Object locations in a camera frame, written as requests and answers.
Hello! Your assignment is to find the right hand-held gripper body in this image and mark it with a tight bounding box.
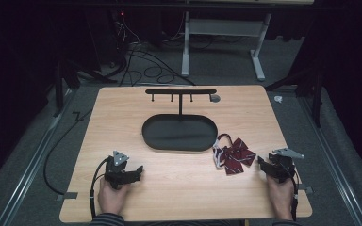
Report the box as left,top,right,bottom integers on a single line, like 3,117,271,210
268,147,305,184

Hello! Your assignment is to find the metal floor rail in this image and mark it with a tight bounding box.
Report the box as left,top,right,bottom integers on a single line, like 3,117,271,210
0,89,76,226
298,97,362,226

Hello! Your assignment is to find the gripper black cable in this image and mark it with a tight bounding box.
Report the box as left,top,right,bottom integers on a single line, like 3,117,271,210
90,157,109,219
282,163,300,221

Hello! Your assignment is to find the bundle of black floor cables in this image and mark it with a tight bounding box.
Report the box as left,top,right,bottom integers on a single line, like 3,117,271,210
107,12,197,87

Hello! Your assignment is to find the black stand leg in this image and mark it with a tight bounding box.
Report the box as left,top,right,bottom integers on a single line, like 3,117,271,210
52,59,117,118
265,67,324,128

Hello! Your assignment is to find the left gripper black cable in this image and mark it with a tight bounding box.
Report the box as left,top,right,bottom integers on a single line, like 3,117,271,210
90,157,109,219

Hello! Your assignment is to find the black floor cable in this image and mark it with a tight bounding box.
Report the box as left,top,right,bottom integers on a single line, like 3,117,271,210
42,107,93,196

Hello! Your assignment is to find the dark red striped bow tie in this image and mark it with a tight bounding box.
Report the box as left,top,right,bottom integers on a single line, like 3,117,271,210
212,133,257,176

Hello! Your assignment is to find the person's left hand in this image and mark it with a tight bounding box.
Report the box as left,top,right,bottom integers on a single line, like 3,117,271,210
97,178,132,217

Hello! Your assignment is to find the white metal desk frame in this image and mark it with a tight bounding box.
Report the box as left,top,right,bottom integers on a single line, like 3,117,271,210
181,11,272,82

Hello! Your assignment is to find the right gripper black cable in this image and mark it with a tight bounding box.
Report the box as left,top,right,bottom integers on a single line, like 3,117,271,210
282,163,300,221

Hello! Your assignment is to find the black hanger stand with tray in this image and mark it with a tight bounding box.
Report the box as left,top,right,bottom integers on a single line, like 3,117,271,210
141,89,219,152

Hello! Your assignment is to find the grey table bracket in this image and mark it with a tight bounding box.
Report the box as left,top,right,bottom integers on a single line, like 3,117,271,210
56,191,79,202
297,184,314,194

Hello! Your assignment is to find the person's right hand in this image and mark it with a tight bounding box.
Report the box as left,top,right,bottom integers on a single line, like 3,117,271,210
266,174,296,221

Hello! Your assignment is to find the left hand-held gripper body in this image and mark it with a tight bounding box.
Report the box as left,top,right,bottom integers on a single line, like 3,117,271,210
104,150,139,190

